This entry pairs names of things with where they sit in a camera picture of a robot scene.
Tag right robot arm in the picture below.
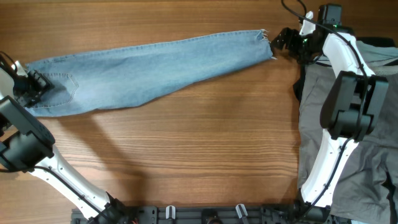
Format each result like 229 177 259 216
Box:
271 4 389 223

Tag grey trousers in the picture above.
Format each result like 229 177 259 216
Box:
298 65 397 223

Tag light blue denim jeans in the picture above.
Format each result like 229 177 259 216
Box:
27 29 272 117

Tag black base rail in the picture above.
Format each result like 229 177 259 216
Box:
70 203 289 224

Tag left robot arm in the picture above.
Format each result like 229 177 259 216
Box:
1 52 138 223

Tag light blue folded garment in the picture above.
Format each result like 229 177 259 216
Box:
356 41 397 67

